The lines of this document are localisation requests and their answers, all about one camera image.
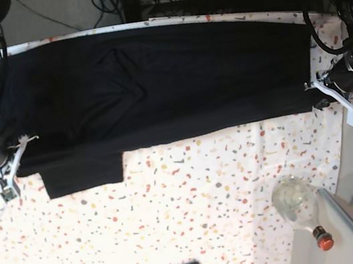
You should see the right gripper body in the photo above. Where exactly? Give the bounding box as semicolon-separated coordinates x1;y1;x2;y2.
0;131;47;191

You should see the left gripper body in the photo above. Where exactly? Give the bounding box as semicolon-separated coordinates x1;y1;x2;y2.
304;54;353;102

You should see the black t-shirt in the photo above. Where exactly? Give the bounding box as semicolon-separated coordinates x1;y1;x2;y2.
0;21;326;199

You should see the clear bottle with orange cap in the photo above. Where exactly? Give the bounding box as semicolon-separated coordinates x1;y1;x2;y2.
271;175;334;251

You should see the terrazzo patterned tablecloth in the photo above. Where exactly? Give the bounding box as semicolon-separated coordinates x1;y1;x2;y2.
0;0;353;264

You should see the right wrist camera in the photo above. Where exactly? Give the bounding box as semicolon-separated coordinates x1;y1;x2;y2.
0;184;21;203

